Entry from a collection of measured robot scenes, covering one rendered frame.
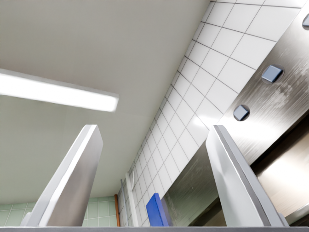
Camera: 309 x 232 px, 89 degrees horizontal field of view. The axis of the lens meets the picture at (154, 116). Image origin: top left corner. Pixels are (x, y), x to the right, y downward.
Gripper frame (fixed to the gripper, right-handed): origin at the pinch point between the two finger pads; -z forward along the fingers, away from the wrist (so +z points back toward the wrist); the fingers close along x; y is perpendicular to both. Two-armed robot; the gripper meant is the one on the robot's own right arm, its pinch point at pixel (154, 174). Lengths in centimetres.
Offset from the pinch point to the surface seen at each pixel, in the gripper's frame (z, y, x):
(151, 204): -37, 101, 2
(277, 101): -36, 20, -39
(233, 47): -66, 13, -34
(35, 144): -65, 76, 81
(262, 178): -22, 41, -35
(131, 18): -88, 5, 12
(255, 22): -64, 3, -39
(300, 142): -25, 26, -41
